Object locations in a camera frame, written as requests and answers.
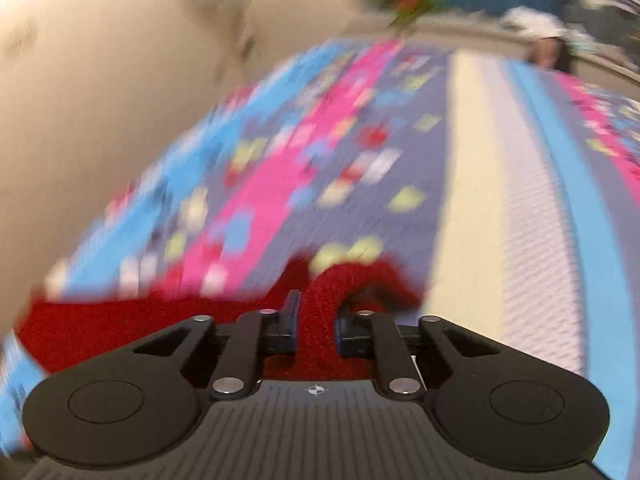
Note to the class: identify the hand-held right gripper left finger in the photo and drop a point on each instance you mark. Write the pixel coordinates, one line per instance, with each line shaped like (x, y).
(294, 329)

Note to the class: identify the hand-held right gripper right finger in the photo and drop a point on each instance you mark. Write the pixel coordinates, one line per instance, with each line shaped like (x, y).
(342, 332)

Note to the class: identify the red knitted garment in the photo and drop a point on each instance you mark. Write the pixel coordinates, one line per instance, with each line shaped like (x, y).
(320, 310)

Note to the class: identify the striped floral bed sheet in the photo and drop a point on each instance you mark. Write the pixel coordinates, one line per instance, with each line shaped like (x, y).
(400, 160)

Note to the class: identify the white crumpled cloth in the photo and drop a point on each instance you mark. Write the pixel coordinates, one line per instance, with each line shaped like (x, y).
(537, 22)

